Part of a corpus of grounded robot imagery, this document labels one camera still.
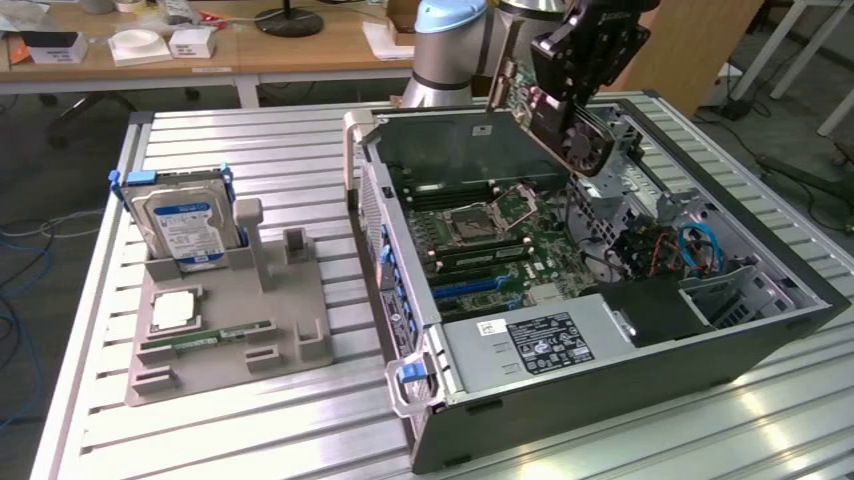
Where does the white table frame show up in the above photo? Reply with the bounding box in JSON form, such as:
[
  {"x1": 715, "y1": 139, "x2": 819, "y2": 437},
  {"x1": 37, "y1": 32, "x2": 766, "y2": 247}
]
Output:
[{"x1": 729, "y1": 0, "x2": 854, "y2": 137}]

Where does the small white labelled box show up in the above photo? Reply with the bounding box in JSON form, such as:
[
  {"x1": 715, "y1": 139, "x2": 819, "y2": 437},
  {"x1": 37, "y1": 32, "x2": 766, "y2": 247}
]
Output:
[{"x1": 165, "y1": 27, "x2": 219, "y2": 60}]

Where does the black round lamp base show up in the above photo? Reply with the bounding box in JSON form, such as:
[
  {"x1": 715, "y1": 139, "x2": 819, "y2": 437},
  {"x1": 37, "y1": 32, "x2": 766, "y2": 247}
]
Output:
[{"x1": 254, "y1": 7, "x2": 326, "y2": 39}]

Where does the white paper stack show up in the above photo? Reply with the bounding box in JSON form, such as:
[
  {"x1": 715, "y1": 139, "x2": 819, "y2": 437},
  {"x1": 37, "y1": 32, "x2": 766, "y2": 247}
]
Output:
[{"x1": 362, "y1": 19, "x2": 419, "y2": 61}]

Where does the black stand foot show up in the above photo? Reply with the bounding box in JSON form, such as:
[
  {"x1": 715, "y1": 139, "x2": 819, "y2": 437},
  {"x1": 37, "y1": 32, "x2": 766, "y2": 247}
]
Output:
[{"x1": 755, "y1": 151, "x2": 854, "y2": 197}]

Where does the blue expansion slot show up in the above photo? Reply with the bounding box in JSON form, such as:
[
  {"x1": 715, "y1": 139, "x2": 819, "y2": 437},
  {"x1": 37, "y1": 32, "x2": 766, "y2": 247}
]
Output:
[{"x1": 431, "y1": 278, "x2": 504, "y2": 299}]

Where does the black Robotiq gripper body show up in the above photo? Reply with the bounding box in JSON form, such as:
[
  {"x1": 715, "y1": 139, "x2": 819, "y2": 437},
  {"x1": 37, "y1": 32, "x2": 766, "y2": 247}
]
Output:
[{"x1": 564, "y1": 0, "x2": 663, "y2": 39}]

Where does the metal socket cover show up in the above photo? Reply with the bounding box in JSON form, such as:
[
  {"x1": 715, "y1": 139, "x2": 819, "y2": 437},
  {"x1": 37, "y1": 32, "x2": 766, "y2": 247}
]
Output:
[{"x1": 490, "y1": 183, "x2": 542, "y2": 231}]

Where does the wooden desk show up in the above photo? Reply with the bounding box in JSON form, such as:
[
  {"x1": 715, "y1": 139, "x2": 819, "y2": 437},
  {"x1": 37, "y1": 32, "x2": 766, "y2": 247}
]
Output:
[{"x1": 0, "y1": 0, "x2": 602, "y2": 97}]

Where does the white round holder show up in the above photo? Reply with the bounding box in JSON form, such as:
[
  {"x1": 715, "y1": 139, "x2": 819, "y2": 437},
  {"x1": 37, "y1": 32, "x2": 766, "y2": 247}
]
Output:
[{"x1": 107, "y1": 28, "x2": 173, "y2": 68}]

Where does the installed RAM stick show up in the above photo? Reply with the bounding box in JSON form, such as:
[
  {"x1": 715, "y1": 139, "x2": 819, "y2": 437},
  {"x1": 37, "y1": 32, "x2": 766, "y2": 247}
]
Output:
[{"x1": 436, "y1": 243, "x2": 530, "y2": 270}]

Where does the grey power supply unit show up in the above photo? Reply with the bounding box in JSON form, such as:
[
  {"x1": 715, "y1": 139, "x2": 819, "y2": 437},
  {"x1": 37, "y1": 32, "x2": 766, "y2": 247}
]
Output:
[{"x1": 439, "y1": 292, "x2": 642, "y2": 394}]

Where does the black Nvidia graphics card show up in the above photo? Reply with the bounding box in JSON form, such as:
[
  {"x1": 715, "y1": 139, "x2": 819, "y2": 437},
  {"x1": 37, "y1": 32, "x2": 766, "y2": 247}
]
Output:
[{"x1": 484, "y1": 13, "x2": 619, "y2": 180}]

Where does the black open PC case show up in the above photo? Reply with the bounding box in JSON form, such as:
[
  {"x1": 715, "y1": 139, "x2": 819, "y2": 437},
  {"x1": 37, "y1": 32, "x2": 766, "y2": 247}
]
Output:
[{"x1": 340, "y1": 97, "x2": 854, "y2": 476}]

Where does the blue cable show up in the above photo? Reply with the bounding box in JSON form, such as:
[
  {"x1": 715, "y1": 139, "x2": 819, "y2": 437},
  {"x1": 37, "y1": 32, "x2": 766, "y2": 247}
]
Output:
[{"x1": 0, "y1": 238, "x2": 53, "y2": 427}]

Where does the grey plastic parts rack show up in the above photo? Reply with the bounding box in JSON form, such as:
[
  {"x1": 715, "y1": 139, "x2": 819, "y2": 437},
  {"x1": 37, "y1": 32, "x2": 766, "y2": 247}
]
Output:
[{"x1": 123, "y1": 197, "x2": 335, "y2": 409}]

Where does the green motherboard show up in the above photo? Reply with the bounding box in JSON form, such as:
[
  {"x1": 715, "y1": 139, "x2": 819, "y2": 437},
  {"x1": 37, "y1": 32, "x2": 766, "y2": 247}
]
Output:
[{"x1": 399, "y1": 179, "x2": 602, "y2": 321}]

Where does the hard disk in blue caddy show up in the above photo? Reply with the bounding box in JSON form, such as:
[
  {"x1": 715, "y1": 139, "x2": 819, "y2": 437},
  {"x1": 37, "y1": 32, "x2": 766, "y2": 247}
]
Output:
[{"x1": 105, "y1": 162, "x2": 235, "y2": 274}]

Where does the white box with black lid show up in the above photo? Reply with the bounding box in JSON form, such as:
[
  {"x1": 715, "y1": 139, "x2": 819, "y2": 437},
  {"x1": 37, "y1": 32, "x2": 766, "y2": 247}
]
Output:
[{"x1": 17, "y1": 30, "x2": 91, "y2": 66}]

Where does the blue data wire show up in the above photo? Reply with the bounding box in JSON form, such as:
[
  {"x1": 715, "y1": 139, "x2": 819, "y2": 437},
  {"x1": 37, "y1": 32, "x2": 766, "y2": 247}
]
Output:
[{"x1": 675, "y1": 222, "x2": 729, "y2": 277}]

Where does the grey plastic disk bay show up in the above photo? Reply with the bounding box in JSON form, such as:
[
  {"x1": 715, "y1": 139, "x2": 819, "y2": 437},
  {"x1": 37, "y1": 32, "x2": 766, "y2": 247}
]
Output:
[{"x1": 677, "y1": 263, "x2": 797, "y2": 332}]

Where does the green loose RAM stick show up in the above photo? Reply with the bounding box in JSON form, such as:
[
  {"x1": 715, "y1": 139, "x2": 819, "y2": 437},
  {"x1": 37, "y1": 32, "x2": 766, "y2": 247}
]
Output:
[{"x1": 139, "y1": 319, "x2": 276, "y2": 351}]

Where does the metal disk bay cage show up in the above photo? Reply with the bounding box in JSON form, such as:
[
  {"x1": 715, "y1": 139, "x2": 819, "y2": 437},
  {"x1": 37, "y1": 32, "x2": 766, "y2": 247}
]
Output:
[{"x1": 566, "y1": 144, "x2": 669, "y2": 251}]

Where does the wooden cabinet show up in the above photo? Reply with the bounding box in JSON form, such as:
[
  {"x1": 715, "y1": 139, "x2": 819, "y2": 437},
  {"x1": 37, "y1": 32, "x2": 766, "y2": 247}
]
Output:
[{"x1": 613, "y1": 0, "x2": 766, "y2": 116}]

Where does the brown cardboard box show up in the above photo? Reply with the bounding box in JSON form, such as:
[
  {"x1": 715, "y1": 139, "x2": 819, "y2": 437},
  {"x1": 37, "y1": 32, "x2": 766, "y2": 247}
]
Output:
[{"x1": 386, "y1": 0, "x2": 422, "y2": 34}]

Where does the CPU socket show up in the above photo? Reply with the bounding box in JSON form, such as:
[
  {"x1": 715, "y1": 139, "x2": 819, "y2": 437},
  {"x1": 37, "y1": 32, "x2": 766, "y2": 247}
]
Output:
[{"x1": 444, "y1": 203, "x2": 502, "y2": 242}]

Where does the silver CPU chip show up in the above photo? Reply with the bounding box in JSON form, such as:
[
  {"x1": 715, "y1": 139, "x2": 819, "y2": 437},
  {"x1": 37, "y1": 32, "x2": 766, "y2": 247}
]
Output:
[{"x1": 147, "y1": 292, "x2": 203, "y2": 332}]

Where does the grey cable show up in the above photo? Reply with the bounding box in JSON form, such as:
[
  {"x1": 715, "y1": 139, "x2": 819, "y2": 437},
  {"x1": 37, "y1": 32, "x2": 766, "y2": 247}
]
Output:
[{"x1": 0, "y1": 208, "x2": 109, "y2": 240}]

